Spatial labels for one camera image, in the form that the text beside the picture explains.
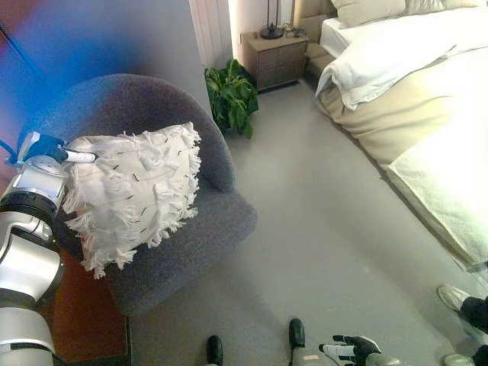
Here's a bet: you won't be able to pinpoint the black robot foot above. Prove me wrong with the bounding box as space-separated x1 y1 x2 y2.
288 318 306 348
207 335 223 366

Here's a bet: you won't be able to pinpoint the green leafy potted plant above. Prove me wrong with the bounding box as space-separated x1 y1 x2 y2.
204 59 259 140

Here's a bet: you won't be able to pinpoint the silver right robot leg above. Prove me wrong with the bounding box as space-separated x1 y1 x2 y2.
288 345 333 366

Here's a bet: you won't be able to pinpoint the black left robot foot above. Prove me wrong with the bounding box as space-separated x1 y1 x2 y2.
207 335 223 366

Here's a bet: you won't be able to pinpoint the patterned gray white pillow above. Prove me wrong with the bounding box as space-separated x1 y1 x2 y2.
403 0 447 15

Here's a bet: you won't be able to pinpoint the white duvet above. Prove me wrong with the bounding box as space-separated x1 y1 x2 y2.
314 5 488 111

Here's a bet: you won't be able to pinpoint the large white bed pillow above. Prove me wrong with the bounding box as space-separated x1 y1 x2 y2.
330 0 407 28

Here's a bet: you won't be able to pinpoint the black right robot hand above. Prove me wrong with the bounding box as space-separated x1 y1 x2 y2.
318 334 382 363

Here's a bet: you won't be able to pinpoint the beige tufted headboard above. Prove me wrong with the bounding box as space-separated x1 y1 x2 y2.
291 0 339 45

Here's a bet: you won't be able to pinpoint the black right robot foot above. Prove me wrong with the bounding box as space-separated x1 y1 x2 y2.
288 318 306 348

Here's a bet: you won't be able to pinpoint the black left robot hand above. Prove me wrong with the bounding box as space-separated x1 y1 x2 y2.
5 131 97 167

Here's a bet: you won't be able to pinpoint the black cables on nightstand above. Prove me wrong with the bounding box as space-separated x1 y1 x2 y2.
281 22 306 38

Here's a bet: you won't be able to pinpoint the wooden nightstand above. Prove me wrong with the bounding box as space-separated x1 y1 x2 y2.
240 29 309 92

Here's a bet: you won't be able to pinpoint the gray fabric tub armchair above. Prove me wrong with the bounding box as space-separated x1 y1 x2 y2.
17 73 258 317

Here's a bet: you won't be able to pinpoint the white person's shoe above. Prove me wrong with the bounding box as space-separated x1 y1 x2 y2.
437 284 472 312
441 352 476 366

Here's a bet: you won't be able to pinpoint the black table lamp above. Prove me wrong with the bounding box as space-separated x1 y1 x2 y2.
259 0 285 40

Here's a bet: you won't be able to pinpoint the white mattress sheet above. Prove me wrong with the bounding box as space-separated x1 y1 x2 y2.
319 17 352 58

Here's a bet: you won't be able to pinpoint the white textured bed throw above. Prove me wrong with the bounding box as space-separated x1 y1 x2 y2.
387 125 488 264

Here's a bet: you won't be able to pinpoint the bed with white bedding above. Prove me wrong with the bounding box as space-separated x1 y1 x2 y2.
304 41 488 272

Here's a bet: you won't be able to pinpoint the white fringed throw pillow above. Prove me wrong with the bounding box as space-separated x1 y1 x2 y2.
61 121 202 280

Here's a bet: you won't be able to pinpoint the beige bedspread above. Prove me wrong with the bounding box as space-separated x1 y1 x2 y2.
318 45 488 165

